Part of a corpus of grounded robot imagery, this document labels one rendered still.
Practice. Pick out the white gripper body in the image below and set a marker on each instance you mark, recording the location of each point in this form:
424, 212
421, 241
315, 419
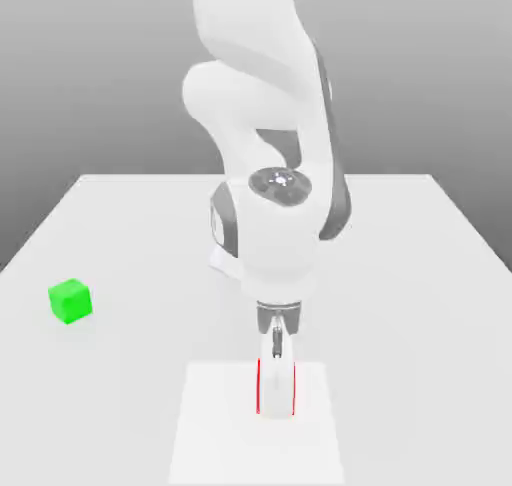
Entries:
276, 392

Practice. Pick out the small red cube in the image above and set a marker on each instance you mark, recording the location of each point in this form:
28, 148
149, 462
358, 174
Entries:
258, 386

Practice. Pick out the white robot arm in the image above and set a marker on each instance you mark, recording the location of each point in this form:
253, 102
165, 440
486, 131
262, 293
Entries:
264, 94

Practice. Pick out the small green cube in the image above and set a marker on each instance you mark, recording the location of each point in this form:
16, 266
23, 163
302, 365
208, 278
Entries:
70, 301

